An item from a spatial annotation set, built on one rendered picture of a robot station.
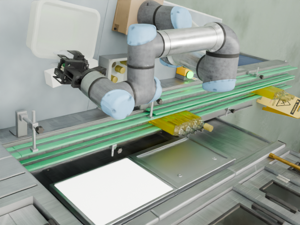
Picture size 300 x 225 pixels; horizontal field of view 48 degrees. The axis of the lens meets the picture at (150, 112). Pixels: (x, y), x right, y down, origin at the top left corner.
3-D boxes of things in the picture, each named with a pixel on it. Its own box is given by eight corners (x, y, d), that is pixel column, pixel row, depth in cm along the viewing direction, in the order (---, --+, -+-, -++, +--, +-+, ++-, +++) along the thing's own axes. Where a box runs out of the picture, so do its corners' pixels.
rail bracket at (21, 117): (9, 134, 139) (35, 158, 125) (7, 97, 132) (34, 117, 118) (20, 132, 142) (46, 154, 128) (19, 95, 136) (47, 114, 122)
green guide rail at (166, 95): (147, 97, 176) (158, 102, 171) (147, 95, 176) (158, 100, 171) (288, 66, 295) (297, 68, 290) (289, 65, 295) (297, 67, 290)
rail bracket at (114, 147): (98, 150, 166) (115, 162, 158) (99, 138, 164) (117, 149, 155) (105, 147, 169) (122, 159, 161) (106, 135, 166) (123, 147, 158)
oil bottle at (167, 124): (147, 122, 185) (176, 137, 172) (149, 113, 183) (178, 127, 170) (155, 120, 189) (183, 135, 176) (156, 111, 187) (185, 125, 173)
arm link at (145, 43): (250, 19, 113) (146, 28, 81) (246, 52, 117) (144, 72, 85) (222, 16, 121) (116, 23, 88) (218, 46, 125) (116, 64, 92)
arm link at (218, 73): (179, 31, 161) (247, 53, 114) (177, 61, 167) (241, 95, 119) (156, 31, 157) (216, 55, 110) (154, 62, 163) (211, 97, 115)
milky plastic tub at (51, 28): (25, -8, 98) (39, -5, 93) (86, 7, 115) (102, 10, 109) (17, 50, 103) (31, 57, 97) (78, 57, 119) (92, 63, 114)
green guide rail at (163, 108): (145, 110, 179) (156, 115, 174) (145, 108, 179) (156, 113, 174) (286, 74, 298) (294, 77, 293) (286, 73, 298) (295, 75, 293)
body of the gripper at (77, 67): (56, 52, 95) (78, 69, 88) (81, 54, 101) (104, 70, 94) (51, 77, 98) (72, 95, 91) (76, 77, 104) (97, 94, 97)
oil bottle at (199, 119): (168, 116, 197) (197, 130, 183) (170, 107, 195) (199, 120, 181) (175, 114, 201) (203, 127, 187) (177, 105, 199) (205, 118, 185)
